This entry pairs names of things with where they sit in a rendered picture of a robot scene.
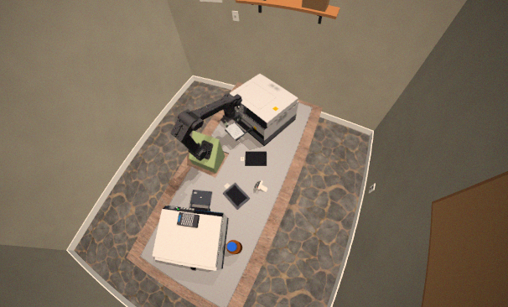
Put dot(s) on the white multiwell plate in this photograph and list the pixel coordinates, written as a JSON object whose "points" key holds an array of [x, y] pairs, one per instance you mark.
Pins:
{"points": [[236, 131]]}

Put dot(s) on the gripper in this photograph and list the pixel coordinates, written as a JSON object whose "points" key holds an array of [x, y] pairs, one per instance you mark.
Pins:
{"points": [[231, 115]]}

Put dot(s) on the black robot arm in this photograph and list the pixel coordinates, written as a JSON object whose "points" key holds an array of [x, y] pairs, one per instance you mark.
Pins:
{"points": [[187, 122]]}

